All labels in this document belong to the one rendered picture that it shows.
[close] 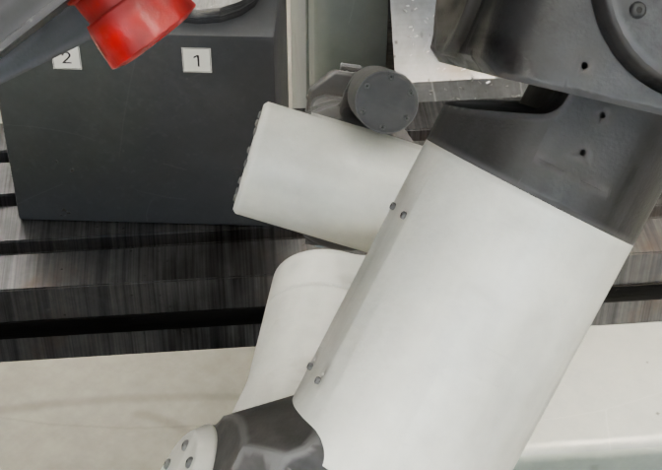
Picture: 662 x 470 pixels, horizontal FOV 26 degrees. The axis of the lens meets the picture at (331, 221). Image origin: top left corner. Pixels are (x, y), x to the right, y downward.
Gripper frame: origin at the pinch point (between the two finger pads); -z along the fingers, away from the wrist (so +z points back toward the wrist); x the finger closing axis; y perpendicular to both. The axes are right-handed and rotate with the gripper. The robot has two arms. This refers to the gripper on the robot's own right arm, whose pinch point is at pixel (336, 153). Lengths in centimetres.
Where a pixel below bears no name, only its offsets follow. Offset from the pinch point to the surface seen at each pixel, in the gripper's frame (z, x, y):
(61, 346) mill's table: -13.4, -19.9, 19.4
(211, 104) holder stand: -9.3, 1.6, 9.7
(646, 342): -13.8, -13.2, -28.9
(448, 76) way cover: -42.3, 5.9, -12.6
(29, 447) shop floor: -115, -61, 34
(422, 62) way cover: -42.6, 6.9, -9.7
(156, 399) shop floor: -123, -53, 16
